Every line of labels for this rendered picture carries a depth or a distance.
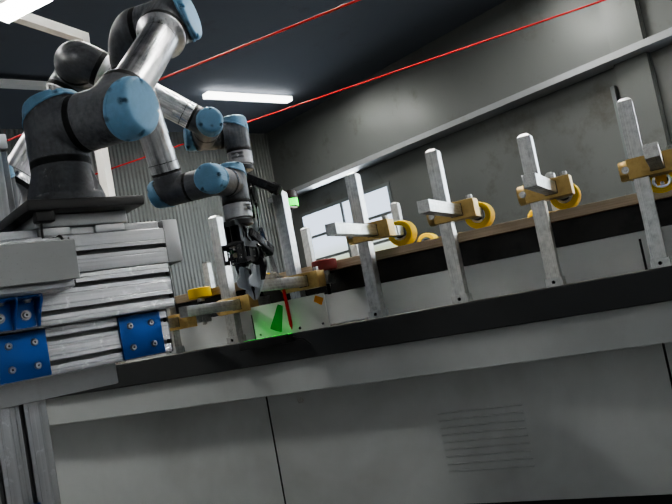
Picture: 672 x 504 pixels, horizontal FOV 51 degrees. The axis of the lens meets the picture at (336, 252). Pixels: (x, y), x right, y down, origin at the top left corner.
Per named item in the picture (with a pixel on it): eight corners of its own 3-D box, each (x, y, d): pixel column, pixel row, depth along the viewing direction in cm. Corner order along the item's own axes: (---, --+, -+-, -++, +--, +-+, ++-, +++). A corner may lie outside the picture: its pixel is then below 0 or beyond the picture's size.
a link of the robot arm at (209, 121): (63, 18, 186) (232, 107, 196) (66, 36, 197) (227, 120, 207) (42, 54, 184) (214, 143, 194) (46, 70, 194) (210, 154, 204)
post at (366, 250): (386, 335, 201) (354, 170, 205) (375, 337, 203) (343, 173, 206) (390, 334, 204) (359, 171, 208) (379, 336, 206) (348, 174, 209)
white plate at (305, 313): (329, 326, 208) (323, 292, 209) (255, 339, 219) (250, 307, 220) (330, 326, 208) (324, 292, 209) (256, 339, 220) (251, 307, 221)
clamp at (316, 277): (319, 286, 209) (316, 269, 210) (280, 294, 215) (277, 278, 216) (327, 285, 214) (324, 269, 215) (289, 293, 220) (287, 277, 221)
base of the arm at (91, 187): (40, 203, 131) (32, 150, 132) (17, 220, 142) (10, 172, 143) (119, 199, 141) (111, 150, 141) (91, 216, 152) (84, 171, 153)
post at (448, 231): (471, 321, 190) (435, 146, 194) (458, 323, 192) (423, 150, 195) (474, 319, 193) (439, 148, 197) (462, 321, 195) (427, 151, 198)
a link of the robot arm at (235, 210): (233, 209, 194) (258, 202, 190) (236, 225, 193) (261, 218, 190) (216, 207, 187) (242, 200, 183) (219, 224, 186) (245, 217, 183)
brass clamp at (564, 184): (572, 193, 177) (567, 173, 177) (518, 205, 183) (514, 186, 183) (575, 194, 182) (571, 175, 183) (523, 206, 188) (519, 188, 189)
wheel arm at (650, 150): (660, 155, 145) (657, 141, 145) (644, 159, 146) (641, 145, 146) (666, 171, 177) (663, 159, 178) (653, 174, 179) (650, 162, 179)
